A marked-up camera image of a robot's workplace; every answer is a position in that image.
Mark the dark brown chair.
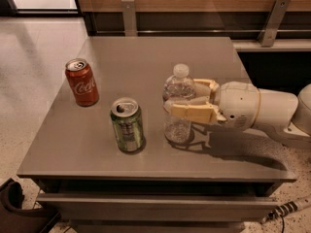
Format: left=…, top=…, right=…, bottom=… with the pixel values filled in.
left=0, top=179, right=60, bottom=233

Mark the grey drawer cabinet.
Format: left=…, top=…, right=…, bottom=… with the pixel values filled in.
left=18, top=37, right=294, bottom=233

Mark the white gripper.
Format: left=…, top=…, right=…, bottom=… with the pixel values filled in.
left=163, top=79, right=260, bottom=129

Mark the red Coca-Cola can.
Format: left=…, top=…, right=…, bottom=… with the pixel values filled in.
left=65, top=58, right=99, bottom=107

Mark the right metal bracket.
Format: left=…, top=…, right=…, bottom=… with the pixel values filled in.
left=258, top=0, right=292, bottom=48

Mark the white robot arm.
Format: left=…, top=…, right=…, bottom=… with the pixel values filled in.
left=163, top=79, right=311, bottom=149

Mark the green soda can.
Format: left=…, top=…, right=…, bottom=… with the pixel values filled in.
left=110, top=97, right=145, bottom=152

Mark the metal bracket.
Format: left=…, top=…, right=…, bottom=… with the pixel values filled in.
left=121, top=0, right=138, bottom=37
left=258, top=0, right=292, bottom=48

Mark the left metal bracket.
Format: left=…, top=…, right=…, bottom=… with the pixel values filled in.
left=121, top=0, right=138, bottom=37

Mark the striped cable on floor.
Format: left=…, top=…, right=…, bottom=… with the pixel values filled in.
left=260, top=195, right=311, bottom=225

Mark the clear plastic water bottle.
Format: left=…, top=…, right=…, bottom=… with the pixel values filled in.
left=162, top=63, right=195, bottom=144

